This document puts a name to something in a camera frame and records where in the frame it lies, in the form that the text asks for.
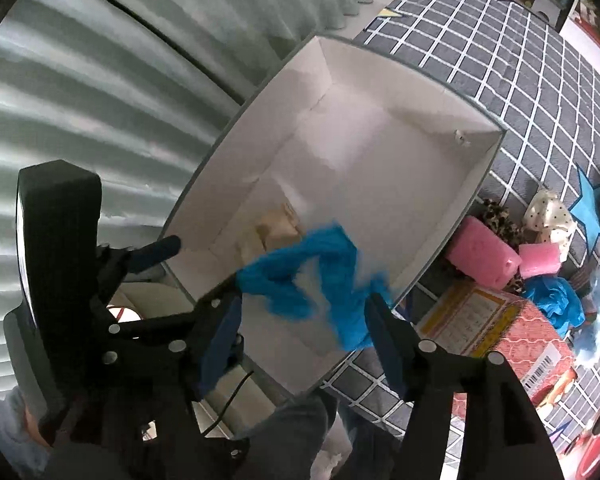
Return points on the white board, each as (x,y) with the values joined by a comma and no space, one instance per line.
(587,35)

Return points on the blue soft cloth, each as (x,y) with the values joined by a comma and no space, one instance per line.
(330,260)

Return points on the red printed packet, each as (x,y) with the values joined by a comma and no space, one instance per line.
(525,330)

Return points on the white polka dot cloth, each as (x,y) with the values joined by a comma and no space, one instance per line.
(547,212)

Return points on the grey checked blanket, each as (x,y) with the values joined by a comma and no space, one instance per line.
(530,85)

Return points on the blue plastic bag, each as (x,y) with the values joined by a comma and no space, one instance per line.
(555,300)

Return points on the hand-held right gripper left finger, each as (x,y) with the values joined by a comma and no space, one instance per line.
(220,345)

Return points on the white cardboard box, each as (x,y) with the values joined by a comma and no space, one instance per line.
(380,160)

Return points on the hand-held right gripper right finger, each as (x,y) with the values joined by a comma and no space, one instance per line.
(386,342)

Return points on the pale pleated curtain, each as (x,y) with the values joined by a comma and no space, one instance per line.
(105,110)

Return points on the small pink sponge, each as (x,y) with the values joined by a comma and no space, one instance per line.
(540,260)

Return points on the large pink sponge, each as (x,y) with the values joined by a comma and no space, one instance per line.
(482,252)

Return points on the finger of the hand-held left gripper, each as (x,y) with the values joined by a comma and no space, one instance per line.
(152,253)
(150,322)

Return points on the leopard print cloth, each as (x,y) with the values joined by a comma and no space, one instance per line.
(500,220)

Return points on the beige cloth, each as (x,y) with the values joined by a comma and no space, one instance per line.
(275,227)

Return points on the red glossy packet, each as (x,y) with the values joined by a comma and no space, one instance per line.
(597,440)

